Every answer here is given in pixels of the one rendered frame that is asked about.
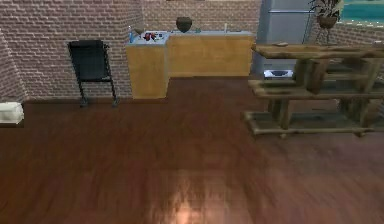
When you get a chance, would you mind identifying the grey fridge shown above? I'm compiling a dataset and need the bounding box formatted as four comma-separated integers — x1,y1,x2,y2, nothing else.
252,0,316,78

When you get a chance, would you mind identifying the potted house plant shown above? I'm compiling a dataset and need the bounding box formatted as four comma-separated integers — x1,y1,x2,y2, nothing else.
308,0,345,46

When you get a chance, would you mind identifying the window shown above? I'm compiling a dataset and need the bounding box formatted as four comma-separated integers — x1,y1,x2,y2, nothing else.
340,0,384,24

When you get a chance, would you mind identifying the rustic wooden shelf unit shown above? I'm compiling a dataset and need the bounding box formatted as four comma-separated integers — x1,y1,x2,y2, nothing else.
242,41,384,139

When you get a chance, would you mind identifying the wooden kitchen counter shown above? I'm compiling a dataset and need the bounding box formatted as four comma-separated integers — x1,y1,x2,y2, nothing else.
125,30,257,100

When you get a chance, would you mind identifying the dark round bowl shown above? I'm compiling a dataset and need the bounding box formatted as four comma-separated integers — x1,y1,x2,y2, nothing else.
175,16,194,34

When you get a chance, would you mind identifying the black folding chair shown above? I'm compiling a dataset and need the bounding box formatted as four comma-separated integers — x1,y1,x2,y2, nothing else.
67,39,120,108

